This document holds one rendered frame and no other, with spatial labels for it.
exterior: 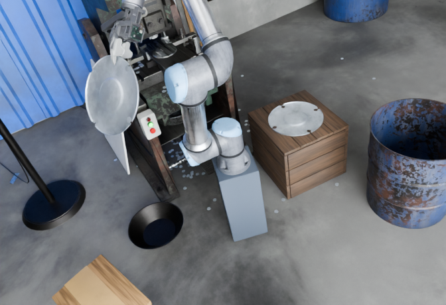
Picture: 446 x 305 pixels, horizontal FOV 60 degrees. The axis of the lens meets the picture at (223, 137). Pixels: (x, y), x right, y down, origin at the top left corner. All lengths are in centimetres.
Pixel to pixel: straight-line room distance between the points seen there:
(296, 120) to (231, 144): 58
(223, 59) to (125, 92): 38
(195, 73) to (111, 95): 38
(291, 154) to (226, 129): 48
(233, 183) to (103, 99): 66
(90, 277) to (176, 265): 47
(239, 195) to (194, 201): 52
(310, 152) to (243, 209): 46
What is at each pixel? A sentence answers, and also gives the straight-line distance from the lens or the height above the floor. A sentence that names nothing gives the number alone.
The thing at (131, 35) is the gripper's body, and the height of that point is 112.
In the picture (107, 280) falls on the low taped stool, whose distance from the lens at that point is 169.
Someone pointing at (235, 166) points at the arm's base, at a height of 49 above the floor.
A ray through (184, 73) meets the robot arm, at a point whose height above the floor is 106.
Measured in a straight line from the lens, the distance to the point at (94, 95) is 154.
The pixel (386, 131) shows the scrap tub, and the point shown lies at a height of 31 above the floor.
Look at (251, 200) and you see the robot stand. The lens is 181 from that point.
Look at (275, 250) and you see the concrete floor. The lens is 197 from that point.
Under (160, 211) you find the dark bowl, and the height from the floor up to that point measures 3.
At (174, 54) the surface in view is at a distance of 197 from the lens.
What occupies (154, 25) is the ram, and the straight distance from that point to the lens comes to 197.
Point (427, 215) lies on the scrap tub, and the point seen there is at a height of 10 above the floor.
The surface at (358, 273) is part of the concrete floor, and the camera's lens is 192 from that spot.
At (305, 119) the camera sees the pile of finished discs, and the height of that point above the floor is 36.
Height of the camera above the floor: 165
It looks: 40 degrees down
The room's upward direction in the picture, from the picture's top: 12 degrees counter-clockwise
